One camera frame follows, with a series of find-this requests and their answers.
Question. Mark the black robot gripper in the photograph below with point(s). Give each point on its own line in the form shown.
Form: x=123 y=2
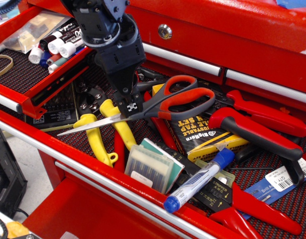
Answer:
x=119 y=62

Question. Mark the red grey scissors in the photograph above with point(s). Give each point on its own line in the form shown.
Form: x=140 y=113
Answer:
x=178 y=90

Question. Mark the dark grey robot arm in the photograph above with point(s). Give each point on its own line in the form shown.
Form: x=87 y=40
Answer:
x=115 y=37

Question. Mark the silver drawer lock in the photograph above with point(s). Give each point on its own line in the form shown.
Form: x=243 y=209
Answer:
x=164 y=31

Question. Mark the small open red drawer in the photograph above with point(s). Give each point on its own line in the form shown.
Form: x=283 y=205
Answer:
x=27 y=87

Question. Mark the clear plastic bit case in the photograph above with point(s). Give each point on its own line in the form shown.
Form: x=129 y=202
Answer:
x=150 y=168

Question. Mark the black drill bit index box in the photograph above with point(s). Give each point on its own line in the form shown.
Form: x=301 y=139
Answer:
x=61 y=112

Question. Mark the yellow black tap set box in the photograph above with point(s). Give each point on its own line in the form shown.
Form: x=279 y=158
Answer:
x=193 y=137

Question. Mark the green white card pack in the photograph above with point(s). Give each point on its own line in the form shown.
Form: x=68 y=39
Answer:
x=164 y=150

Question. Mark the teal capped marker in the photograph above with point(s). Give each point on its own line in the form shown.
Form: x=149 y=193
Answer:
x=57 y=64

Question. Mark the red tool chest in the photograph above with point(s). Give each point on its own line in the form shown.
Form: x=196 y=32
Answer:
x=254 y=46

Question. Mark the white marker left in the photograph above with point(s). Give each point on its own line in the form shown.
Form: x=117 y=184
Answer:
x=35 y=55

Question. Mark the blue capped white marker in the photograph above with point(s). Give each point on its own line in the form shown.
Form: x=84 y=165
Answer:
x=193 y=185

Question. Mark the red black crimping tool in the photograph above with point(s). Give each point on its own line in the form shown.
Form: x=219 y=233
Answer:
x=259 y=124

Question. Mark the clear plastic bag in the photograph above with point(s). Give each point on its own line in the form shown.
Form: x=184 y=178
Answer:
x=29 y=35

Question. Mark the black electronic box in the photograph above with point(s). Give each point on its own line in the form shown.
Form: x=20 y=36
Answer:
x=12 y=181

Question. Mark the grey automatic wire stripper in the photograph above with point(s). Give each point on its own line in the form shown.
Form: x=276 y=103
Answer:
x=149 y=78

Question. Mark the red handled wire stripper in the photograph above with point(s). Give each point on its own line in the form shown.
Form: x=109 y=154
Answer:
x=124 y=139

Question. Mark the yellow handled tin snips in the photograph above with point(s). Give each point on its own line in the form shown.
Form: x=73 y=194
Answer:
x=92 y=103

